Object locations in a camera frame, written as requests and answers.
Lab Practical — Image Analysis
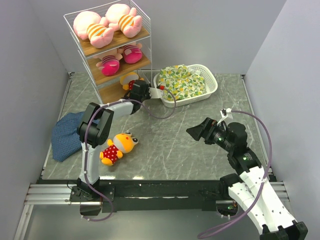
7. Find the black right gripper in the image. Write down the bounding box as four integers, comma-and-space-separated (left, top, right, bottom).
186, 116, 233, 152

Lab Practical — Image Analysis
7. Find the black-haired doll pink striped dress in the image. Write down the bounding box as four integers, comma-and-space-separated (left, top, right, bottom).
118, 42, 143, 64

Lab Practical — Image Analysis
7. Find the yellow plush red dotted dress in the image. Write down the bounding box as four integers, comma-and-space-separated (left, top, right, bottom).
99, 132, 139, 166

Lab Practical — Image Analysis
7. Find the pink plush pig striped shirt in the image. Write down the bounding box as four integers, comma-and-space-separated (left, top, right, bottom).
73, 10, 114, 49

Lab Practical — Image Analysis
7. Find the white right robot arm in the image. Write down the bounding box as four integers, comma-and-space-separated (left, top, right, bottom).
186, 117, 308, 240

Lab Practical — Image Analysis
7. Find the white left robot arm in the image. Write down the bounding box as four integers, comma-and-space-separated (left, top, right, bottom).
77, 80, 151, 201

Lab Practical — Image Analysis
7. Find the lemon print cloth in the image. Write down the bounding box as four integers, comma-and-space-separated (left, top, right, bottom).
158, 64, 206, 102

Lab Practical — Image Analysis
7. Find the white plastic basket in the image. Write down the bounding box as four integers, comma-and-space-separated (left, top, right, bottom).
153, 64, 218, 108

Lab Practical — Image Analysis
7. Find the blue checked cloth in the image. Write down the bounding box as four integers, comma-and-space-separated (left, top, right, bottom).
51, 111, 84, 162

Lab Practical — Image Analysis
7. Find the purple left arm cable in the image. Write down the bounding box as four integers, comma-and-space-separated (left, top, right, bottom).
83, 86, 177, 198

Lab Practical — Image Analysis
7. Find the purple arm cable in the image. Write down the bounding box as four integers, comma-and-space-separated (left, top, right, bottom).
196, 109, 273, 240
83, 86, 177, 198

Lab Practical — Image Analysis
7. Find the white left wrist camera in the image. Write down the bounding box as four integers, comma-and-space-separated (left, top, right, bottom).
148, 87, 164, 99

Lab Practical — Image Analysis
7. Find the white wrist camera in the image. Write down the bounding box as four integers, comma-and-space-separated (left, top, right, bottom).
217, 108, 233, 126
148, 87, 164, 99

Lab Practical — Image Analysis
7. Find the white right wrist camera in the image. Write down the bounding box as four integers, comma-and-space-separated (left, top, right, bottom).
217, 108, 233, 126

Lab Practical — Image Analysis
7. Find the white wire wooden shelf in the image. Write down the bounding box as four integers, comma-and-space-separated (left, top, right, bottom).
64, 0, 152, 104

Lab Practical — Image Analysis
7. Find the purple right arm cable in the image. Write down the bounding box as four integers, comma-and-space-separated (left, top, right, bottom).
196, 109, 273, 240

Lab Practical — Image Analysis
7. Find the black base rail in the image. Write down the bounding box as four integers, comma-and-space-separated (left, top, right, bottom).
69, 180, 238, 218

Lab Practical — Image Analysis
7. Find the purple cable loop under rail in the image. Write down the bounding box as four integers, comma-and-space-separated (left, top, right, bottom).
79, 189, 116, 223

